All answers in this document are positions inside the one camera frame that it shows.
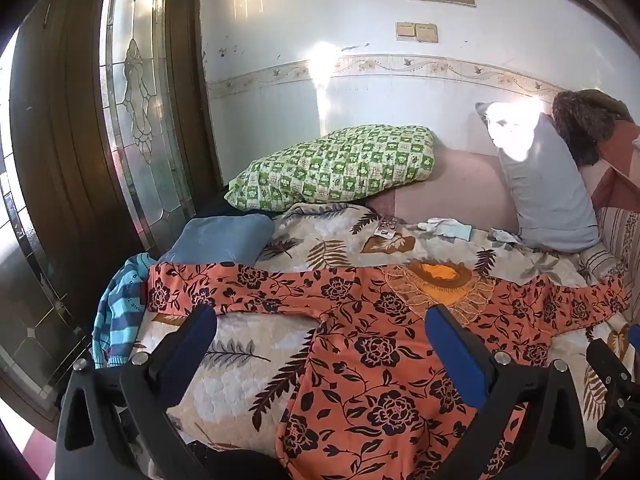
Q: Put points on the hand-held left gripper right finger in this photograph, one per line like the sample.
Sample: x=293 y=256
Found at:
x=457 y=352

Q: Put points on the orange floral garment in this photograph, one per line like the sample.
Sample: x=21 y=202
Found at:
x=380 y=385

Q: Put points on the striped pillow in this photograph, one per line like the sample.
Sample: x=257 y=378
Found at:
x=620 y=240

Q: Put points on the dark wooden door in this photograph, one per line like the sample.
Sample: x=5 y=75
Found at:
x=60 y=135

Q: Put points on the grey pillow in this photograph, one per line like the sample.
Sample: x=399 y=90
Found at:
x=545 y=195

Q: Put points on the leaf-print quilted blanket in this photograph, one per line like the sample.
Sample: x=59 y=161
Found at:
x=240 y=385

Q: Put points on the green checked pillow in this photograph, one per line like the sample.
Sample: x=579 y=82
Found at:
x=340 y=162

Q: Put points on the dark cloth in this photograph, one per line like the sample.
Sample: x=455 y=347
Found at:
x=250 y=465

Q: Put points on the white light-blue small cloth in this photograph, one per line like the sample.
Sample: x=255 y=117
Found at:
x=440 y=224

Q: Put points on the white crumpled cloth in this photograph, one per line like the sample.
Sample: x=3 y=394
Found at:
x=502 y=235

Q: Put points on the leaded glass door panel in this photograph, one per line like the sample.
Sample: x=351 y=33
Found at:
x=142 y=110

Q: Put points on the remote control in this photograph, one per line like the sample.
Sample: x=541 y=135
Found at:
x=387 y=225

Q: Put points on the rust brown cloth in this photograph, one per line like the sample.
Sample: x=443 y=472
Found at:
x=617 y=160

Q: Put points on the blue folded cloth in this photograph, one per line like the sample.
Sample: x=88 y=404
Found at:
x=220 y=237

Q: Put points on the brown fuzzy blanket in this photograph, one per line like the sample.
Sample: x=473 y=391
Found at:
x=582 y=125

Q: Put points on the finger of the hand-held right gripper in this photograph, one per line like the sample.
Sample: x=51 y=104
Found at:
x=607 y=365

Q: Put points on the teal small cloth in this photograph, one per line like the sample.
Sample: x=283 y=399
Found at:
x=460 y=232

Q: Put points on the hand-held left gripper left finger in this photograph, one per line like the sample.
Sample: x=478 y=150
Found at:
x=201 y=322

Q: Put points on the beige wall switch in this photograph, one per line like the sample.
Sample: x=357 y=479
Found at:
x=427 y=33
x=405 y=31

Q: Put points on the teal striped garment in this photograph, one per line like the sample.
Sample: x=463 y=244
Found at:
x=120 y=310

